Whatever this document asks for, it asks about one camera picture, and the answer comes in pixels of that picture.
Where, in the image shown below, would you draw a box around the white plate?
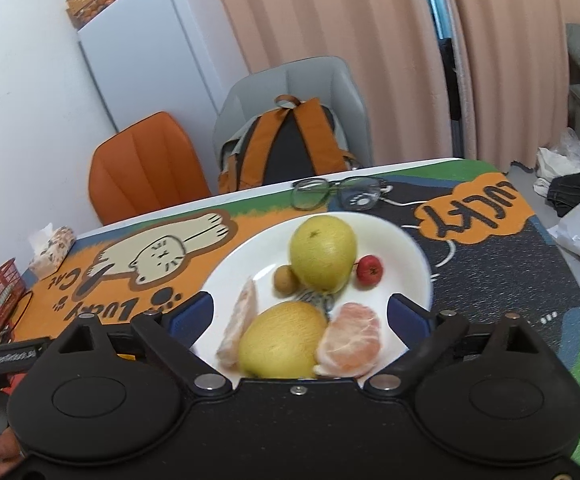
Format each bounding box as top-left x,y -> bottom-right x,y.
190,211 -> 433,391

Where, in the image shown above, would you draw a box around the orange and black backpack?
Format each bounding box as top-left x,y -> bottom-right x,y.
218,94 -> 361,193

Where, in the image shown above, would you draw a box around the black eyeglasses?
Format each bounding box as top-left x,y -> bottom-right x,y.
291,176 -> 393,212

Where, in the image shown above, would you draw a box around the patterned tissue box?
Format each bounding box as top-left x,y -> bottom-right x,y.
27,224 -> 77,281

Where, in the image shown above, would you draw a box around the peeled tangerine half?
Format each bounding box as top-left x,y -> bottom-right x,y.
314,302 -> 383,379

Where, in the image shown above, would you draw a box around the small white plastic bag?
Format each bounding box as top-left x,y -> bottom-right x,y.
534,129 -> 580,196

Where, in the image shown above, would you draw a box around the narrow peeled tangerine piece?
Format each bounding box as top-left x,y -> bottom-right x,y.
216,277 -> 259,369

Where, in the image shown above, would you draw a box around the brown longan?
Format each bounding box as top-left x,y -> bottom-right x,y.
273,265 -> 301,295

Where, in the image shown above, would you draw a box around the grey chair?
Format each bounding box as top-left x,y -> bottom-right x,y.
213,56 -> 373,196

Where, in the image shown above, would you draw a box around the small red fruit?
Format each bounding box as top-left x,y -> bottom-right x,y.
356,255 -> 385,288

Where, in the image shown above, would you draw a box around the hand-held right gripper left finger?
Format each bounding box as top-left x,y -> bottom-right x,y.
50,291 -> 233,396

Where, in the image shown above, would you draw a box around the orange chair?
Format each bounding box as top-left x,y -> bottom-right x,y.
89,111 -> 213,226

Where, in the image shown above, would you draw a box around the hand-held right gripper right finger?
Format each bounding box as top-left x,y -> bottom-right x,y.
365,293 -> 563,396

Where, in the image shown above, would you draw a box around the person's left hand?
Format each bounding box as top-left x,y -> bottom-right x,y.
0,427 -> 23,480

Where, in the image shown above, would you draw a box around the dark folded clothes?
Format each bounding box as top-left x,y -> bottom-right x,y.
550,170 -> 580,217

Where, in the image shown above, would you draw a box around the white refrigerator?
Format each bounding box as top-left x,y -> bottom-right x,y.
77,0 -> 251,133

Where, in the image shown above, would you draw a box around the pink curtain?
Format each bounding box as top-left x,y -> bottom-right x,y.
442,0 -> 576,171
190,0 -> 451,171

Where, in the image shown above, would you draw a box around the colourful cartoon table mat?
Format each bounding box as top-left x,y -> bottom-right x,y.
10,159 -> 580,480

